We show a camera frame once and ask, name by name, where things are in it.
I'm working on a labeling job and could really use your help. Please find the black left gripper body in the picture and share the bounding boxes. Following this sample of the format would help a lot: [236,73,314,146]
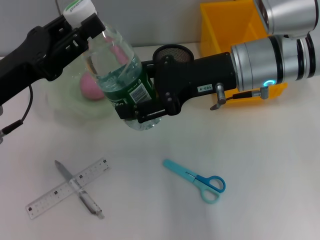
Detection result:
[0,24,86,108]

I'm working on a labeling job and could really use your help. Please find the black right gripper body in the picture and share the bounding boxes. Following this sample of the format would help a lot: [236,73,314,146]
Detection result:
[154,51,238,117]

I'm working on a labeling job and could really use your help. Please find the clear bottle with green label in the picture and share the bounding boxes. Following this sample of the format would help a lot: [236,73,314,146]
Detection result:
[62,0,164,132]

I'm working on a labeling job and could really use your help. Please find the pink toy peach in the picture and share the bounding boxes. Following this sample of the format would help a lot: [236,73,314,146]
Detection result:
[79,71,106,101]

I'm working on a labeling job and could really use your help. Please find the black mesh pen holder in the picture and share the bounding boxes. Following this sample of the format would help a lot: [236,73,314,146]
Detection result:
[152,44,196,64]

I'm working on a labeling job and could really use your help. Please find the green glass fruit plate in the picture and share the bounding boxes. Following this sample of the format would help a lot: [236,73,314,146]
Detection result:
[39,49,126,124]

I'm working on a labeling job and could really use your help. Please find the blue scissors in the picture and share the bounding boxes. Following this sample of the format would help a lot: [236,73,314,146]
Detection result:
[162,158,227,205]

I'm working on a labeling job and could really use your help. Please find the grey transparent pen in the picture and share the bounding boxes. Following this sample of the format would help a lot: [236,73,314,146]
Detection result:
[54,159,106,221]

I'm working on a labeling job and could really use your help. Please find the transparent plastic ruler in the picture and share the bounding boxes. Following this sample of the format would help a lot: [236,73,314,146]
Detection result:
[24,156,112,221]

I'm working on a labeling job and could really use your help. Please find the yellow plastic bin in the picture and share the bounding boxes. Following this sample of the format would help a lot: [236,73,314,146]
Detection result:
[199,0,289,101]

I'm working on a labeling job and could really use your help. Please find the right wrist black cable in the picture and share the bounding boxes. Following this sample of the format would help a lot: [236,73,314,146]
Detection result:
[209,83,271,111]

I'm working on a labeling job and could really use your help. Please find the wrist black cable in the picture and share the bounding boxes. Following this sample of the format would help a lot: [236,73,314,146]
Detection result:
[0,83,35,145]
[209,83,271,111]

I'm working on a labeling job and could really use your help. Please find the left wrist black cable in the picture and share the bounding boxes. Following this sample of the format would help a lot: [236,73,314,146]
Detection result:
[0,83,35,145]

